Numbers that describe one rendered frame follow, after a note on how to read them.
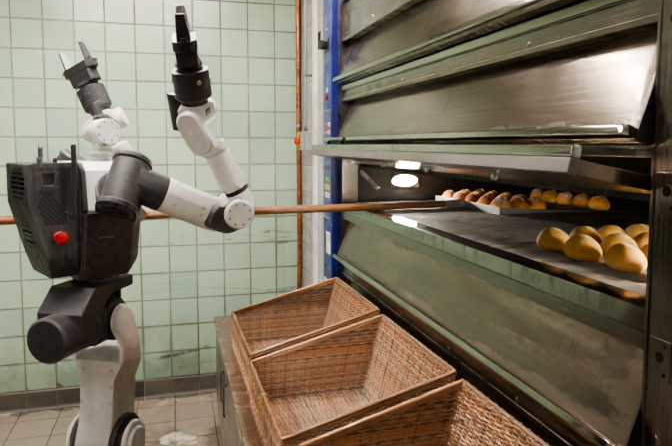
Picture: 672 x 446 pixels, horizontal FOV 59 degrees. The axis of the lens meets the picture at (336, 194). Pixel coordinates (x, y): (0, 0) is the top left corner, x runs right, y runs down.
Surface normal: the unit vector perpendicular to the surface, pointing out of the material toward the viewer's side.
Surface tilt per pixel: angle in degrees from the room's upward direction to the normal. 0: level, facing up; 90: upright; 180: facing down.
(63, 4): 90
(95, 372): 84
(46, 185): 90
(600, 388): 70
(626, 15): 90
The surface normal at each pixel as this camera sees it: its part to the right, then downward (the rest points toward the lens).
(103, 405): -0.22, -0.03
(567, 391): -0.91, -0.32
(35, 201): 0.67, 0.06
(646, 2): -0.96, 0.02
